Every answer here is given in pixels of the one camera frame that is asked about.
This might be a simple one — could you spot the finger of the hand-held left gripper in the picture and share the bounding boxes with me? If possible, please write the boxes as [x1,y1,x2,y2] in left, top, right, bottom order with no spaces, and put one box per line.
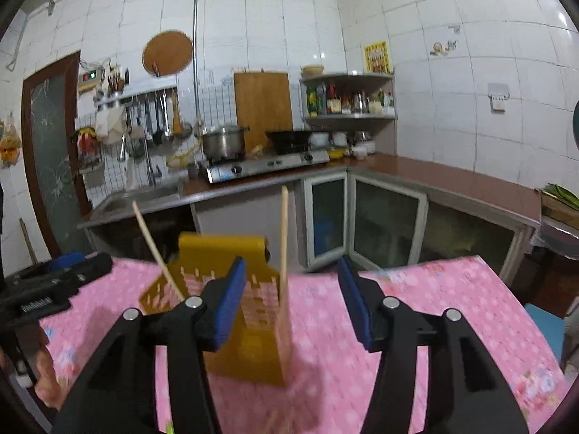
[45,252,114,286]

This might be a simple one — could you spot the rectangular wooden cutting board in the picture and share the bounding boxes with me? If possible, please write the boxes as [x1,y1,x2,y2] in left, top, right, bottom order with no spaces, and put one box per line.
[233,71,294,144]

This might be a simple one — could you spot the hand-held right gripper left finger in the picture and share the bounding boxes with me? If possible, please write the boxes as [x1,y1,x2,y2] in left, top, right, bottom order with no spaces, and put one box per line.
[52,257,247,434]

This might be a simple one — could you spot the black wok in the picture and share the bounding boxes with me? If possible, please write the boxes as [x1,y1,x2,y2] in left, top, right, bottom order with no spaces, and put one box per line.
[265,129,314,155]

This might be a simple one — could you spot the brown framed glass door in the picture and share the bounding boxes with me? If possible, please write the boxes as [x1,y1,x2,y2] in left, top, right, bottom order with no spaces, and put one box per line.
[22,51,94,264]

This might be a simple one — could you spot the steel faucet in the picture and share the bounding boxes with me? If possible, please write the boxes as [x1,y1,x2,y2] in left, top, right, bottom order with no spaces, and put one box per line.
[135,136,162,187]

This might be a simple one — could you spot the wire grid wall rack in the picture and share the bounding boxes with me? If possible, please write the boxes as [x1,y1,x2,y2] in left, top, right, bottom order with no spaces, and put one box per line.
[75,86,206,206]

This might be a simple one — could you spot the blue stool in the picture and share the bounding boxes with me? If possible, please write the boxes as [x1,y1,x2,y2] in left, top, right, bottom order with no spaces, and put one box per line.
[525,303,567,363]

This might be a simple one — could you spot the hanging steel ladle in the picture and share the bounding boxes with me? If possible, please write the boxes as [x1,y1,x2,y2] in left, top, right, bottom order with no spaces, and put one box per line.
[153,92,166,146]

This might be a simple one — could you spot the wooden crate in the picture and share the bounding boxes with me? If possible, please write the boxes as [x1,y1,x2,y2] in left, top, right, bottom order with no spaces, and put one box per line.
[536,188,579,224]

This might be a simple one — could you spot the pink floral tablecloth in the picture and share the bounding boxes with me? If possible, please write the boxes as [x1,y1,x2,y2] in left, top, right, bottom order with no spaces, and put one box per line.
[38,255,573,434]

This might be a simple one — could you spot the wide glass cabinet door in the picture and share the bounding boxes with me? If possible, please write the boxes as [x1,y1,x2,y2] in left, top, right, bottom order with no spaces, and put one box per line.
[350,176,429,273]

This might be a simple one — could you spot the round wooden board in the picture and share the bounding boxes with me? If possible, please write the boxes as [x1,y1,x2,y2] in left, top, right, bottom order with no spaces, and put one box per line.
[142,29,194,77]

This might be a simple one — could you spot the green vegetables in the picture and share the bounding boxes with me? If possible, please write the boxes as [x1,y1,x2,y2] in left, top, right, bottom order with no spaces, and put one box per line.
[543,183,579,209]

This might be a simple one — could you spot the white wall socket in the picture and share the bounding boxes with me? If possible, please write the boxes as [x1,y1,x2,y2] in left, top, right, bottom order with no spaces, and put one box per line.
[489,83,511,113]

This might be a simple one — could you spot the brown top kitchen counter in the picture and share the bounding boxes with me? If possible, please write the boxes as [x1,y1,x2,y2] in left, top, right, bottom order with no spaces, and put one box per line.
[78,153,542,283]

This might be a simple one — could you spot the steel cooking pot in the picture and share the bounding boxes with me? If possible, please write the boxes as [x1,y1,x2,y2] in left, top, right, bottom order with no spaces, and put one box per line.
[201,124,250,160]

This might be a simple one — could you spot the white cloth bag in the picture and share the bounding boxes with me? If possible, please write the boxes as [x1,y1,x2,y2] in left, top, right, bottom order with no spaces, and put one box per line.
[95,108,126,145]

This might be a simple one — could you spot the steel gas stove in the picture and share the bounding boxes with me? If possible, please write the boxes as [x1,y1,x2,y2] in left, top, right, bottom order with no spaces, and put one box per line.
[206,149,331,184]

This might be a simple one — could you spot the person's left hand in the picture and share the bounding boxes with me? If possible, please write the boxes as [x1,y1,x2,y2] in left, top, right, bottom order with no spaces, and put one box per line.
[34,325,62,410]

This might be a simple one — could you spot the wooden chopstick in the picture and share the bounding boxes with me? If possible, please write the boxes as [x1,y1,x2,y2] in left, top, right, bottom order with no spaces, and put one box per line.
[132,201,187,303]
[279,185,291,310]

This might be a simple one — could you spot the steel wall pipe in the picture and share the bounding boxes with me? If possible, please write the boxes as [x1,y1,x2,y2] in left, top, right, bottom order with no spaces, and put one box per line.
[192,0,203,136]

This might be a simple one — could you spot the yellow wall poster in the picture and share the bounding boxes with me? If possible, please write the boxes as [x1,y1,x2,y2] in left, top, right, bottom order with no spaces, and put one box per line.
[364,42,390,74]

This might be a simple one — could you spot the yellow plastic utensil holder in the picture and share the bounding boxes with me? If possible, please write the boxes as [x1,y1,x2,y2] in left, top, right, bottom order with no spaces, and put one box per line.
[138,232,295,387]

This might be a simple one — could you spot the narrow glass cabinet door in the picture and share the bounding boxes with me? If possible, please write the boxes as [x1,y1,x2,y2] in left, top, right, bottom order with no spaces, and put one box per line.
[302,173,349,269]

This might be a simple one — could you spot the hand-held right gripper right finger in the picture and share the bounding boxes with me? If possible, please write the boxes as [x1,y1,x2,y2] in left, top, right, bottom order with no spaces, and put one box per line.
[337,255,530,434]

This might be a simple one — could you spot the grey corner shelf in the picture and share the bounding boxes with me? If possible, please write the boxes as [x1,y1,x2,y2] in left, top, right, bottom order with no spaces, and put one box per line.
[299,71,398,133]

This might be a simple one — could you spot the knife holder with utensils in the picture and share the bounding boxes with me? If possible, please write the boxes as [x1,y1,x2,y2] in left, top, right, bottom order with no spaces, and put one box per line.
[105,63,132,97]

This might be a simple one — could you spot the steel sink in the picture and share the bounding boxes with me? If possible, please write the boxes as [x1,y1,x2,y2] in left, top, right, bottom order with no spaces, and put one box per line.
[93,181,185,218]

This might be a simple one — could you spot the yellow hanging bag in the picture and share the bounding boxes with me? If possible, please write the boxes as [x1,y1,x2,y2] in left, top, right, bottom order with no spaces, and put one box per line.
[0,116,23,169]

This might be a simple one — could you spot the wall tile decal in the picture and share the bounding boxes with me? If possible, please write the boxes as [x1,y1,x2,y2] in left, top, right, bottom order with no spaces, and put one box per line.
[430,38,459,58]

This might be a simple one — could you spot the white box with green display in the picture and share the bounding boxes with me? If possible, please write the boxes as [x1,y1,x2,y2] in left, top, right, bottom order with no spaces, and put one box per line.
[78,69,103,94]

